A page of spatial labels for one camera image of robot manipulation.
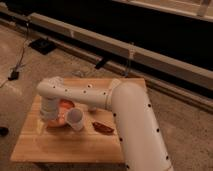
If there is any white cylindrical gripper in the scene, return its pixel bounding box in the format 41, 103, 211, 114
40, 98, 59, 120

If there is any orange ceramic bowl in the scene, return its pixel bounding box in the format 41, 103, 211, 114
47, 99, 75, 127

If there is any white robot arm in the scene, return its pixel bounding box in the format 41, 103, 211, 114
37, 77, 174, 171

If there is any white plastic cup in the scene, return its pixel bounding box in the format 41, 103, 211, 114
65, 108, 84, 131

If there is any small black object left edge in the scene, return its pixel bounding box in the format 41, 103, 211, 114
0, 127, 9, 137

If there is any brown reddish food item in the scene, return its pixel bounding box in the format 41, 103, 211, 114
92, 122, 114, 134

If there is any wooden board table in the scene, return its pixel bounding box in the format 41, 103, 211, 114
10, 77, 155, 164

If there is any black flat mat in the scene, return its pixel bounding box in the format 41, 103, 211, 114
29, 38, 56, 55

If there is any black cable with plug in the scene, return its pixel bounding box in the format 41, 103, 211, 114
7, 18, 33, 81

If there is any black clip on rail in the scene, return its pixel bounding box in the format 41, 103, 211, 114
95, 58, 108, 69

